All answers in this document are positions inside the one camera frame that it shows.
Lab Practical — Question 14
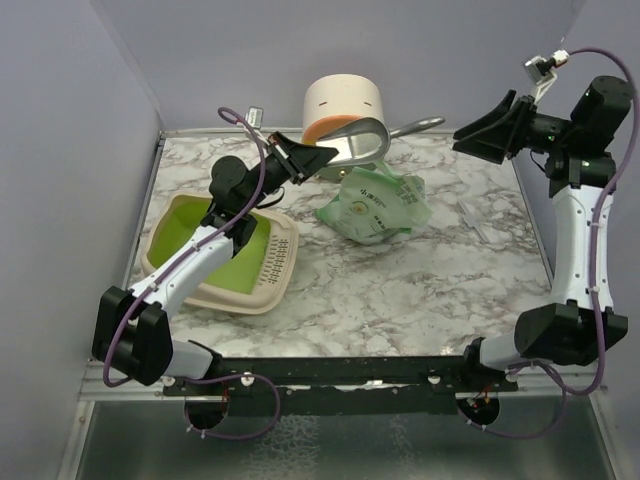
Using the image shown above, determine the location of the grey plastic bag clip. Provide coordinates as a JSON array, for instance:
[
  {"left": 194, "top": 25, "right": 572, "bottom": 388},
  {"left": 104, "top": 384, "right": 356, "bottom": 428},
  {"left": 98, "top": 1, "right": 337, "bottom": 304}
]
[{"left": 457, "top": 201, "right": 490, "bottom": 243}]

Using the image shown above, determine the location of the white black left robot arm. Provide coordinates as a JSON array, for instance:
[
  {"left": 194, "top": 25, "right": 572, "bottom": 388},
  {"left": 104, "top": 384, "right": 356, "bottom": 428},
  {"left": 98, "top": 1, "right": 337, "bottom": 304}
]
[{"left": 92, "top": 132, "right": 339, "bottom": 395}]

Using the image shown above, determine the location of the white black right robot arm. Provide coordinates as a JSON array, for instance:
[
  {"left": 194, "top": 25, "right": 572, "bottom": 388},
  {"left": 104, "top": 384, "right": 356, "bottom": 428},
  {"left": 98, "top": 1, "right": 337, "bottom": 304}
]
[{"left": 453, "top": 76, "right": 632, "bottom": 391}]

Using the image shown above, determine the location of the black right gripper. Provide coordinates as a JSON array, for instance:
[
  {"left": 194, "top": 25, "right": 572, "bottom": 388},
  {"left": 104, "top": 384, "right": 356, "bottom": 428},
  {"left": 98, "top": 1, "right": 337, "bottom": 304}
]
[{"left": 452, "top": 91, "right": 578, "bottom": 163}]

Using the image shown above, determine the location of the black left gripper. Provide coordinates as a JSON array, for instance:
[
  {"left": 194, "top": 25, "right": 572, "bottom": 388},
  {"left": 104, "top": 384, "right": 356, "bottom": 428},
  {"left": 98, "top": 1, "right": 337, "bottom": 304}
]
[{"left": 241, "top": 131, "right": 338, "bottom": 213}]

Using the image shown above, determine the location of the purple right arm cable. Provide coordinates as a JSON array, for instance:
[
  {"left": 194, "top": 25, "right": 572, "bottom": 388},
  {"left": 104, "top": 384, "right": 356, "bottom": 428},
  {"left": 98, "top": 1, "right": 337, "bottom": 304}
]
[{"left": 504, "top": 46, "right": 640, "bottom": 396}]

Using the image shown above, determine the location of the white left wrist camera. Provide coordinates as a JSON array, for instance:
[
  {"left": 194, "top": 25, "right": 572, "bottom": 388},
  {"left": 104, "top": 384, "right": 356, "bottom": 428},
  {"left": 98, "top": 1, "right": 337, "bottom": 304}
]
[{"left": 245, "top": 106, "right": 264, "bottom": 130}]

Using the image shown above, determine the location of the beige green litter box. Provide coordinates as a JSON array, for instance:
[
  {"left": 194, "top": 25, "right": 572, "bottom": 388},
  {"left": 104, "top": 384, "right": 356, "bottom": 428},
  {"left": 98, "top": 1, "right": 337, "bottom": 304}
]
[{"left": 140, "top": 192, "right": 299, "bottom": 315}]

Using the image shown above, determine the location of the silver metal scoop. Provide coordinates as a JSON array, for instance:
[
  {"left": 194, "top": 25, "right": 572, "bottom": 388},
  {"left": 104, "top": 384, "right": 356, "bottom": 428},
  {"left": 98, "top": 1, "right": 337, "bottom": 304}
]
[{"left": 315, "top": 117, "right": 445, "bottom": 167}]

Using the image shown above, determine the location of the cream round drawer cabinet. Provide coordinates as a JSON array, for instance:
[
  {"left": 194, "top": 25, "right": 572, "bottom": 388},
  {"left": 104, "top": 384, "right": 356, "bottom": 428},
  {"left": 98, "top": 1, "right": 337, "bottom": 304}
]
[{"left": 302, "top": 74, "right": 384, "bottom": 182}]

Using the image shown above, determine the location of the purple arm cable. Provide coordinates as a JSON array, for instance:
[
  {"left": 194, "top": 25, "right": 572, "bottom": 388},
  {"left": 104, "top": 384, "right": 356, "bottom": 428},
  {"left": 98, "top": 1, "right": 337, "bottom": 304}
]
[
  {"left": 102, "top": 106, "right": 281, "bottom": 387},
  {"left": 504, "top": 46, "right": 640, "bottom": 396}
]

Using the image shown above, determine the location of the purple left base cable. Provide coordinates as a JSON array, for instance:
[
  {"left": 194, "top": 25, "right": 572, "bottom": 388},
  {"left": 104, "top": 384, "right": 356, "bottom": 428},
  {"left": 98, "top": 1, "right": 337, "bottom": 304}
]
[{"left": 174, "top": 373, "right": 281, "bottom": 442}]

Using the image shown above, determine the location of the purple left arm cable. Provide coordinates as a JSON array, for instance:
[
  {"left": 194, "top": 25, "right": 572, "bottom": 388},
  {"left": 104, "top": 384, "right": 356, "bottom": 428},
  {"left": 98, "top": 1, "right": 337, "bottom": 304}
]
[{"left": 102, "top": 106, "right": 281, "bottom": 387}]

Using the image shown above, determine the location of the green cat litter bag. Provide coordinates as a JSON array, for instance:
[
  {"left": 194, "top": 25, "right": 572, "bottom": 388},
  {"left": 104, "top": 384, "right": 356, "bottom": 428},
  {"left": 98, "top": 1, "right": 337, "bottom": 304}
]
[{"left": 315, "top": 161, "right": 432, "bottom": 245}]

